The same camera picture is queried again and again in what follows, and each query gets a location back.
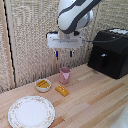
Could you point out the yellow food pieces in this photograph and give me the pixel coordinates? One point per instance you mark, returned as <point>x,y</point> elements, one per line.
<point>43,83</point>

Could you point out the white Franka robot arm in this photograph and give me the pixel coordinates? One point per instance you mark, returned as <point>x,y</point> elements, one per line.
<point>74,13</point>

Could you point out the black air fryer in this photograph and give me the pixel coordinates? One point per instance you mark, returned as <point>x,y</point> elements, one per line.
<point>109,53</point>

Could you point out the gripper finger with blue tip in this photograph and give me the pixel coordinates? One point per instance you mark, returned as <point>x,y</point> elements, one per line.
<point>56,53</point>
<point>71,52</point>

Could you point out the white floral plate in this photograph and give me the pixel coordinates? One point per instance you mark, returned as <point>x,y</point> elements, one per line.
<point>31,112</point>

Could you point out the yellow food block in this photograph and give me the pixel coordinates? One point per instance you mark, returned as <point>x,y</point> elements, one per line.
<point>62,90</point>

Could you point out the pink cup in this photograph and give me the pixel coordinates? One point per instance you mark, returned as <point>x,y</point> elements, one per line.
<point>64,75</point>

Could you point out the small white bowl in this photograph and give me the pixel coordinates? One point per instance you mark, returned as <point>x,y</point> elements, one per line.
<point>43,85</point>

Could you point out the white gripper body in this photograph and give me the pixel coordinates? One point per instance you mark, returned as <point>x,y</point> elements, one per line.
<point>64,41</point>

